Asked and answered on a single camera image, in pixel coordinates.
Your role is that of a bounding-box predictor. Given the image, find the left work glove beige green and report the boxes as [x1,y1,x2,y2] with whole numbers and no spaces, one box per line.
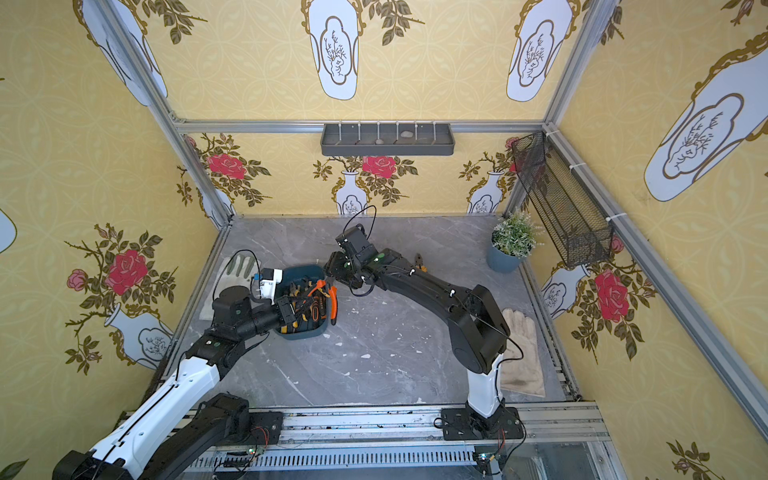
[197,250,257,322]

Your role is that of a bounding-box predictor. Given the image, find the black wire mesh basket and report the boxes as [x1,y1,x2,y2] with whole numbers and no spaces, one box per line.
[511,133,614,267]

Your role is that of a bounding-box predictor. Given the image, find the red orange black pliers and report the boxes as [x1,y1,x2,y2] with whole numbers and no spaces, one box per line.
[307,280,339,326]

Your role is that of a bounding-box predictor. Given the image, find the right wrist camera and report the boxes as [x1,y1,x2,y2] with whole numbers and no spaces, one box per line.
[336,225,378,266]

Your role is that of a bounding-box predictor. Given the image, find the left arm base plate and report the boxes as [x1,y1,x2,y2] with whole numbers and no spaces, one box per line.
[240,411,284,446]

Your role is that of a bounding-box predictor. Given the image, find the blue flower pot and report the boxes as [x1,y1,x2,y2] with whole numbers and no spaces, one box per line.
[486,242,523,274]

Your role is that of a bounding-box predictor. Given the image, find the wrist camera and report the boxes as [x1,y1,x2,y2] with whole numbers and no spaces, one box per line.
[256,267,283,302]
[336,225,378,266]

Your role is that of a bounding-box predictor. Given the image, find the grey wall shelf tray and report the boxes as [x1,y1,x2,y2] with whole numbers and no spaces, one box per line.
[320,121,456,157]

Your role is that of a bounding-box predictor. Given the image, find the green white artificial plant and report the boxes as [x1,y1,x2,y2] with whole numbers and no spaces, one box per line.
[491,211,542,259]

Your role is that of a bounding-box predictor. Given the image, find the aluminium front rail frame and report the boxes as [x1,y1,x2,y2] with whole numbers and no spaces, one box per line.
[171,402,626,479]

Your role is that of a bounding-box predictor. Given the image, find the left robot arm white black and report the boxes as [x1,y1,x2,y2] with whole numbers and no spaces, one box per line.
[52,286,314,479]

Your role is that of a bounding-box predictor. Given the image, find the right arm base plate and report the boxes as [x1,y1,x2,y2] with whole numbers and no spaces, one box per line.
[433,406,526,441]

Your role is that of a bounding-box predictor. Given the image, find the right work glove beige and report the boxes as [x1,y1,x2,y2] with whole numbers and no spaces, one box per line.
[500,308,546,398]

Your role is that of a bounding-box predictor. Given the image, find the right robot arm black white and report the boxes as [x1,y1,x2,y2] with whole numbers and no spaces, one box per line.
[324,249,510,419]

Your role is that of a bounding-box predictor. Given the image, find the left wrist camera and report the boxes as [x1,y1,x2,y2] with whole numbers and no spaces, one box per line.
[256,267,283,302]

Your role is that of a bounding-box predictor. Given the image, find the teal plastic storage box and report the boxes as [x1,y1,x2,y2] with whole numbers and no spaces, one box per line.
[276,265,330,340]

